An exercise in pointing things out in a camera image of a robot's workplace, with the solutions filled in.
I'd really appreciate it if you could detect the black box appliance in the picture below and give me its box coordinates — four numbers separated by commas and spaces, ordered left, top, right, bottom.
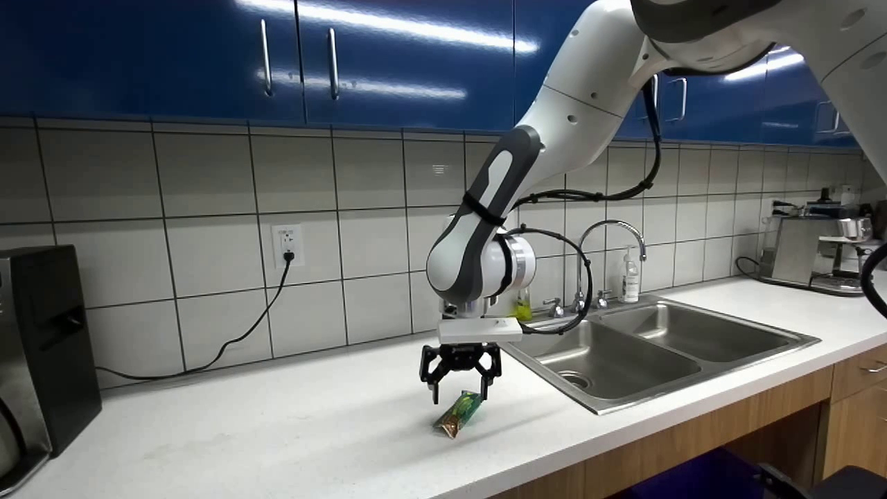
8, 244, 105, 458

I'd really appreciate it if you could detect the wooden sink apron panel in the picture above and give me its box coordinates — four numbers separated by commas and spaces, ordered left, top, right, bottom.
493, 365, 838, 499

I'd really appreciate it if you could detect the stainless steel double sink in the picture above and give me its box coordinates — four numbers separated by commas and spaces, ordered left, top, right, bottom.
497, 295, 823, 416

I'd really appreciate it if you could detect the thick black cable bundle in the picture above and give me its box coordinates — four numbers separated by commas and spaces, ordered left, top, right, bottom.
856, 239, 887, 322

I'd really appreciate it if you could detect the black power cord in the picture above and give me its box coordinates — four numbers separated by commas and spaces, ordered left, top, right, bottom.
95, 248, 299, 383

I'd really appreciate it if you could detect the white wall outlet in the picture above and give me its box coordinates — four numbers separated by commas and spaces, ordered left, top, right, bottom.
272, 222, 304, 272

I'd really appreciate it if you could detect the green chocolate bar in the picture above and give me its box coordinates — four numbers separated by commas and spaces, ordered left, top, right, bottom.
432, 388, 486, 441

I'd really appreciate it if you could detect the dark seat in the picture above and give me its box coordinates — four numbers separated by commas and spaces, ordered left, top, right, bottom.
756, 463, 887, 499

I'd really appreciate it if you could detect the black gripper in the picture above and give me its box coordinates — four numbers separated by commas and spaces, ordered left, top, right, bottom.
419, 341, 505, 408

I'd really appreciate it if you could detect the silver espresso machine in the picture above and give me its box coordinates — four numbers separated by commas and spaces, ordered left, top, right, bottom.
762, 187, 881, 300

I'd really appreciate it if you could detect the chrome gooseneck faucet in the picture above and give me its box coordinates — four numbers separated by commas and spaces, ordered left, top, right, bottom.
576, 215, 649, 312

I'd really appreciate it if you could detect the wooden base cabinet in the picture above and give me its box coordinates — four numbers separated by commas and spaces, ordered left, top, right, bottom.
821, 341, 887, 481

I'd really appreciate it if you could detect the yellow green dish soap bottle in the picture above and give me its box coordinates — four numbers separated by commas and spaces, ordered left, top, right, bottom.
511, 291, 538, 326

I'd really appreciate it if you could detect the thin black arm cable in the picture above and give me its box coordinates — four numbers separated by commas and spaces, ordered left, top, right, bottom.
501, 76, 669, 338

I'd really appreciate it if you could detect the clear pump soap bottle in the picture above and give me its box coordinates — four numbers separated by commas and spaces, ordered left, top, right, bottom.
620, 247, 644, 305

